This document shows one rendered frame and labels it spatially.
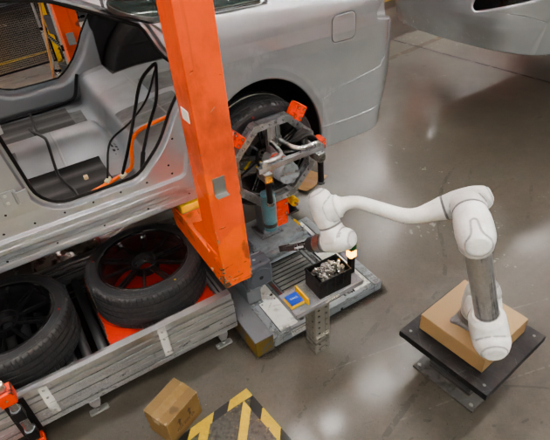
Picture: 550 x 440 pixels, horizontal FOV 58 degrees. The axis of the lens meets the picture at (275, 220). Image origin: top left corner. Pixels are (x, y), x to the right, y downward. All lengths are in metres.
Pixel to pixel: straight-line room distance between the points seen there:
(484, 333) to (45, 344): 2.02
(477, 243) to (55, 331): 1.98
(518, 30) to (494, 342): 2.95
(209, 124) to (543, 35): 3.27
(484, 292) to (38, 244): 2.06
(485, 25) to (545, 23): 0.43
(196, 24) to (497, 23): 3.14
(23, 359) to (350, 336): 1.72
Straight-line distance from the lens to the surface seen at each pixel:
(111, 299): 2.75
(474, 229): 1.88
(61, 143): 3.39
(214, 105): 2.04
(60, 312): 2.79
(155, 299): 2.69
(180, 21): 1.90
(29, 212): 2.63
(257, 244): 3.26
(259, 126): 2.71
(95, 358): 2.67
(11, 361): 2.70
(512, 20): 4.62
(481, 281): 2.10
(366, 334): 3.02
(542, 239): 3.89
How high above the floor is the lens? 2.35
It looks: 38 degrees down
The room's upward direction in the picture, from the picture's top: 5 degrees counter-clockwise
